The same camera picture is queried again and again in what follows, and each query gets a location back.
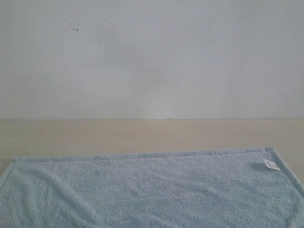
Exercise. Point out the light blue terry towel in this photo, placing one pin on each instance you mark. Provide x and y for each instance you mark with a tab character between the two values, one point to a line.
212	189

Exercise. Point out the white barcode label tag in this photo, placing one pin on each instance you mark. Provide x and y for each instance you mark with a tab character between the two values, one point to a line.
271	165

